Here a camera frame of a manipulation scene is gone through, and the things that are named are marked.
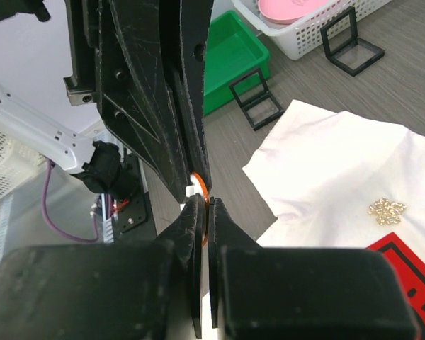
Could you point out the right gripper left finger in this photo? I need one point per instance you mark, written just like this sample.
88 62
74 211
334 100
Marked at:
146 290

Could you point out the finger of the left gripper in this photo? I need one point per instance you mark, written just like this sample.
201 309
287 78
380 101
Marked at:
192 25
145 76

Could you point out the pink plate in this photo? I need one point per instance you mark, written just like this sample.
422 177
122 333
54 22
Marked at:
288 11

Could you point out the gold flower brooch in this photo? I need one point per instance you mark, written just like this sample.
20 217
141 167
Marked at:
387 212

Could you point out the white printed t-shirt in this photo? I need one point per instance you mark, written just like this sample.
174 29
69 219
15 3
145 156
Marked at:
318 171

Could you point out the orange round brooch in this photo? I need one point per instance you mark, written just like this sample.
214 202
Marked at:
198 188

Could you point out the black box with orange brooch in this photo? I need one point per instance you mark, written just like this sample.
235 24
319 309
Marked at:
355 54

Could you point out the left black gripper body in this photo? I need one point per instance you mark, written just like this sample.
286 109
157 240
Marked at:
83 27

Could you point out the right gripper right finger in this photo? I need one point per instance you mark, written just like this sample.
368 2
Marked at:
300 293

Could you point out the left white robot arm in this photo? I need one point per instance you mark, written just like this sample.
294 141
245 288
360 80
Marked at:
94 163

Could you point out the white slotted cable duct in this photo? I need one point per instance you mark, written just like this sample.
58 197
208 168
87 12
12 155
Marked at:
102 217

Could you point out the white plastic basket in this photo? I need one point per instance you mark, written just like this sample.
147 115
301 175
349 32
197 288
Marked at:
299 38

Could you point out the green plastic tray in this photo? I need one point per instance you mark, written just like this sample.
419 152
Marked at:
232 51

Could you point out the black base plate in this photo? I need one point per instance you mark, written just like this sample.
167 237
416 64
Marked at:
135 221

